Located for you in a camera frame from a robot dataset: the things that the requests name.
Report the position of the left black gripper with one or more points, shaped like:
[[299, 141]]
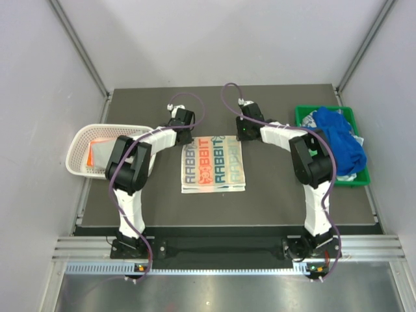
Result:
[[188, 140]]

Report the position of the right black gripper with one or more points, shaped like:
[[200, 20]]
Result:
[[240, 136]]

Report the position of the cream patterned towel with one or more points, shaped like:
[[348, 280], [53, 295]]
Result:
[[212, 164]]

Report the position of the white green towel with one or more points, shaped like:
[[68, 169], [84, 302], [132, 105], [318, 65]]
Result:
[[102, 156]]

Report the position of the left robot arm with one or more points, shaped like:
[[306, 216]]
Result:
[[128, 170]]

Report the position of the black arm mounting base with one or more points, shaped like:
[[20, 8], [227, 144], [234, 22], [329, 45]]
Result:
[[235, 252]]

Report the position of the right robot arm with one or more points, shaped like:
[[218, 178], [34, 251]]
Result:
[[312, 165]]

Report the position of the blue patterned towel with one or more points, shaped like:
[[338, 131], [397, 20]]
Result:
[[347, 143]]

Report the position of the white perforated plastic basket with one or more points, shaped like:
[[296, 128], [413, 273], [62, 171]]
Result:
[[78, 159]]

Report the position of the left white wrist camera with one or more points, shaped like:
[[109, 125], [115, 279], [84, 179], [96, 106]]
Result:
[[173, 109]]

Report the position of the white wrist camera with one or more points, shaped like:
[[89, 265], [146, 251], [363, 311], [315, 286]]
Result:
[[173, 109], [243, 102]]

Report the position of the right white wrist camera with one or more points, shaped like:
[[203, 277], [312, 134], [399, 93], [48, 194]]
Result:
[[243, 102]]

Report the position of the grey slotted cable duct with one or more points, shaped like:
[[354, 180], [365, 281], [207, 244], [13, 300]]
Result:
[[135, 269]]

